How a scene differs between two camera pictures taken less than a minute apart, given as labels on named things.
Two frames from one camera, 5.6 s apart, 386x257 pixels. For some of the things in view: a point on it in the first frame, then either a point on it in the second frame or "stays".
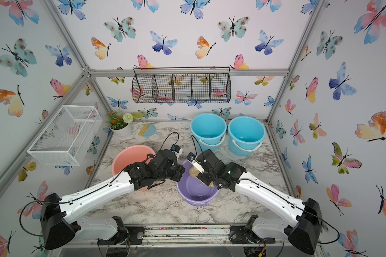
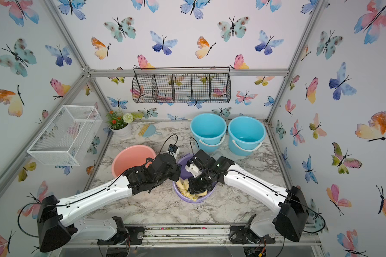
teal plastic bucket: [208, 130] stays
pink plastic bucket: [131, 155] stays
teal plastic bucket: [246, 135] stays
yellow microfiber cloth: [194, 172] to [183, 186]
